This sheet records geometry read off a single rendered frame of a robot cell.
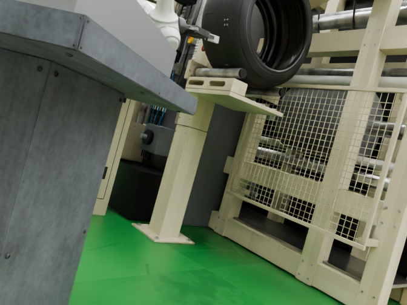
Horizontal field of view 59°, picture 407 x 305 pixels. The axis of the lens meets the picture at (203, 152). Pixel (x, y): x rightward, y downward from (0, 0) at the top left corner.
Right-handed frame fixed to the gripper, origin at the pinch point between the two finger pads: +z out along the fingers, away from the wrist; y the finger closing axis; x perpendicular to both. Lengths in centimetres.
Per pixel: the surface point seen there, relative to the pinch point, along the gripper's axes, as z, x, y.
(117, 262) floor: -32, 98, -5
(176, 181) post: 11, 72, 26
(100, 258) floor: -38, 97, -1
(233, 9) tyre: 2.6, -12.0, -8.3
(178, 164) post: 11, 62, 27
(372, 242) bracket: 60, 76, -60
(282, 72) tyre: 36.1, 7.9, -11.8
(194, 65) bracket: 8.8, 10.0, 23.4
